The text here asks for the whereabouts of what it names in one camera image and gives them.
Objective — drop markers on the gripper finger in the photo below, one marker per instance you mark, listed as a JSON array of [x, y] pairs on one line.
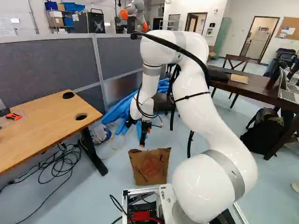
[[143, 140]]

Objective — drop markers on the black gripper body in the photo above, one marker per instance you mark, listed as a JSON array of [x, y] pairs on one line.
[[146, 126]]

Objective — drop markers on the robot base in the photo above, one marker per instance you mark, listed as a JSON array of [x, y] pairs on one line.
[[142, 205]]

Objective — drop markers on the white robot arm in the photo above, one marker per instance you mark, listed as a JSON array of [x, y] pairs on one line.
[[201, 130]]

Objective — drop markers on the brown paper bag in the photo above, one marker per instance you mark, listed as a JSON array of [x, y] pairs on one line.
[[149, 166]]

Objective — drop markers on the clear plastic bag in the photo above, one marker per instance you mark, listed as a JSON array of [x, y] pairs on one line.
[[101, 134]]

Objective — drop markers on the blue plastic sheet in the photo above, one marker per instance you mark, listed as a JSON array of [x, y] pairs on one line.
[[121, 109]]

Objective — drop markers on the black pouch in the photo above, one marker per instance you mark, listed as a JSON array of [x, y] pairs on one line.
[[217, 75]]

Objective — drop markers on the light wooden table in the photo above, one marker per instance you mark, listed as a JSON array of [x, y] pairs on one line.
[[44, 121]]

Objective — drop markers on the flat cardboard box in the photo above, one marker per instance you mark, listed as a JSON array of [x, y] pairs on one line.
[[239, 79]]

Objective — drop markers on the dark wooden chair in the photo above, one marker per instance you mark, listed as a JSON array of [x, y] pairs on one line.
[[236, 61]]

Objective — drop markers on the grey office partition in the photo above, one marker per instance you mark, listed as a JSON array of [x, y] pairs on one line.
[[51, 67]]

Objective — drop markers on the dark wooden table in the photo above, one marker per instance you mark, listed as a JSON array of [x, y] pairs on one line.
[[254, 89]]

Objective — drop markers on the black backpack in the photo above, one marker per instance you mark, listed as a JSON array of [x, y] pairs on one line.
[[264, 135]]

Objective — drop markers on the orange and black tool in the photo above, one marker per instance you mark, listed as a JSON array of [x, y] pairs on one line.
[[14, 116]]

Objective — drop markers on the silver laptop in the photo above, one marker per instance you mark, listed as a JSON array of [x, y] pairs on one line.
[[288, 92]]

